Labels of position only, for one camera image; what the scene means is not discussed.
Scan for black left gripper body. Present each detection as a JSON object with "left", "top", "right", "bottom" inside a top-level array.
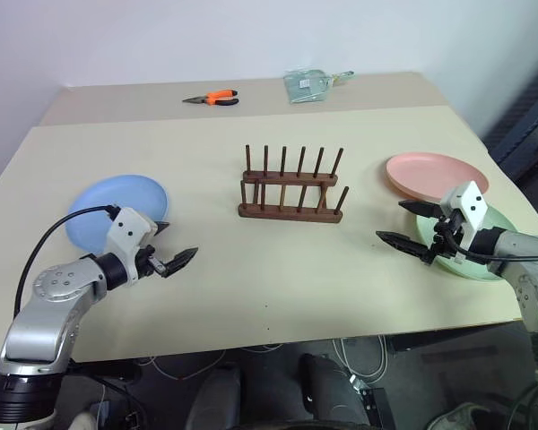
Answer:
[{"left": 133, "top": 244, "right": 169, "bottom": 281}]

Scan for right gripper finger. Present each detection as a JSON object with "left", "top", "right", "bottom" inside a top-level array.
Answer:
[
  {"left": 375, "top": 230, "right": 433, "bottom": 263},
  {"left": 398, "top": 199, "right": 443, "bottom": 219}
]

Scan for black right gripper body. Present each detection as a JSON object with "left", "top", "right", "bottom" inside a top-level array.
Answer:
[{"left": 422, "top": 211, "right": 466, "bottom": 267}]

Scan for wooden dish rack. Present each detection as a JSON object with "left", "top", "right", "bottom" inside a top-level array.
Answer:
[{"left": 238, "top": 143, "right": 351, "bottom": 225}]

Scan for pink-red plate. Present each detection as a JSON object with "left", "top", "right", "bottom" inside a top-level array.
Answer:
[{"left": 384, "top": 152, "right": 491, "bottom": 202}]

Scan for green plate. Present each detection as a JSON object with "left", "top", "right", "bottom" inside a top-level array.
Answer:
[{"left": 415, "top": 204, "right": 528, "bottom": 283}]

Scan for blue plate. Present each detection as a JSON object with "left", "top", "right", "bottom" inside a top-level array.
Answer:
[{"left": 65, "top": 174, "right": 171, "bottom": 254}]

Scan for dark rounded shape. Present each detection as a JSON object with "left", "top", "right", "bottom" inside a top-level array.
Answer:
[
  {"left": 298, "top": 352, "right": 365, "bottom": 430},
  {"left": 185, "top": 364, "right": 247, "bottom": 430}
]

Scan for black box under table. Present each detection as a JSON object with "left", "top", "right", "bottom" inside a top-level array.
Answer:
[{"left": 361, "top": 386, "right": 399, "bottom": 430}]

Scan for clear plastic bag packet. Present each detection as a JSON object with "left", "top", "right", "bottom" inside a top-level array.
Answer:
[{"left": 282, "top": 68, "right": 357, "bottom": 106}]

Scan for grey shoe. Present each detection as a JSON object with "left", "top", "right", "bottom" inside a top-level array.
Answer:
[{"left": 427, "top": 401, "right": 490, "bottom": 430}]

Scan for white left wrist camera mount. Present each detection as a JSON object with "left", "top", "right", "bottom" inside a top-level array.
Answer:
[{"left": 104, "top": 206, "right": 160, "bottom": 281}]

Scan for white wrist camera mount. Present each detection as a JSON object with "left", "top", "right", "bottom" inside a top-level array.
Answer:
[
  {"left": 438, "top": 180, "right": 490, "bottom": 262},
  {"left": 104, "top": 206, "right": 160, "bottom": 281}
]

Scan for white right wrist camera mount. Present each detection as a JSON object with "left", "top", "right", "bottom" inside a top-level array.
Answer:
[{"left": 438, "top": 180, "right": 490, "bottom": 262}]

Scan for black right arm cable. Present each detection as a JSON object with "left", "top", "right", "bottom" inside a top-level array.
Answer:
[{"left": 446, "top": 223, "right": 538, "bottom": 264}]

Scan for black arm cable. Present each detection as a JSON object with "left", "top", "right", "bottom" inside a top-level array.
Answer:
[
  {"left": 446, "top": 223, "right": 538, "bottom": 264},
  {"left": 13, "top": 203, "right": 121, "bottom": 317}
]

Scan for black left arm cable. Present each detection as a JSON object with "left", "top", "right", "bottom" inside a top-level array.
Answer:
[{"left": 13, "top": 203, "right": 121, "bottom": 317}]

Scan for thin white and red cable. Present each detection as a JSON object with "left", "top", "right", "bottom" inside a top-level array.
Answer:
[{"left": 146, "top": 345, "right": 229, "bottom": 383}]

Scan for white cable bundle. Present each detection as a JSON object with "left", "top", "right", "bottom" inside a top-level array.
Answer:
[{"left": 330, "top": 336, "right": 390, "bottom": 384}]

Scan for orange-handled pliers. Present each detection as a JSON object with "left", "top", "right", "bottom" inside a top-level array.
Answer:
[{"left": 181, "top": 89, "right": 241, "bottom": 108}]

